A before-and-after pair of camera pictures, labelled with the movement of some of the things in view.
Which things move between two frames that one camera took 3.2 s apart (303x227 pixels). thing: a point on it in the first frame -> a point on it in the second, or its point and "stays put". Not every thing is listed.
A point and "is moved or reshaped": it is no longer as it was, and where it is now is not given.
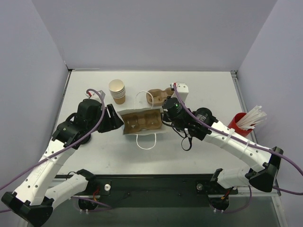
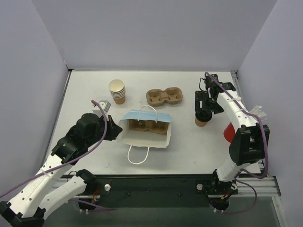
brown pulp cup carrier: x=142 y=121 is moved or reshaped
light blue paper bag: x=137 y=97 -> x=143 y=128
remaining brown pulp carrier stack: x=159 y=96 stays put
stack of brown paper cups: x=117 y=90 stays put
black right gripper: x=165 y=113 -> x=202 y=104
